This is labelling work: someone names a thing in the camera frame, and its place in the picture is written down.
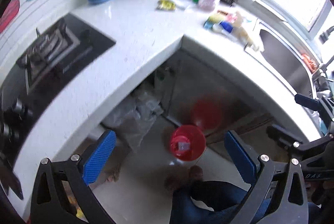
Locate yellow wrapper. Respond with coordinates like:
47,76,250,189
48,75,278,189
156,0,176,11

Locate red trash bucket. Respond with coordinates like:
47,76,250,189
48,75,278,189
169,125,206,162

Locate stainless steel sink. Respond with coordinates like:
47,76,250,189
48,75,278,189
251,20,316,99

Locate person's blue trousers legs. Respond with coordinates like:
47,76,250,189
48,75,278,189
169,180,322,224

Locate pink right slipper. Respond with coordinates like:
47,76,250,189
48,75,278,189
188,165,203,182

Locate metallic cabinet door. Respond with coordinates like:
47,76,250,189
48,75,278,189
163,51,274,135

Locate clear plastic bag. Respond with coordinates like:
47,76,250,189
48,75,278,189
101,96,164,151

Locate blue bottle cap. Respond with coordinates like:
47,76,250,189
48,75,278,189
219,21,233,33

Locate white woven sack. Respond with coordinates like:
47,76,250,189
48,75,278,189
131,83,164,120

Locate yellow sponge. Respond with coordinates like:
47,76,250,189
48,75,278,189
207,13,225,24

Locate pink plastic container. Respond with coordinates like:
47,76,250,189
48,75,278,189
197,0,221,11

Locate black gas stove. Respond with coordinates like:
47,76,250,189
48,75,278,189
0,13,117,201

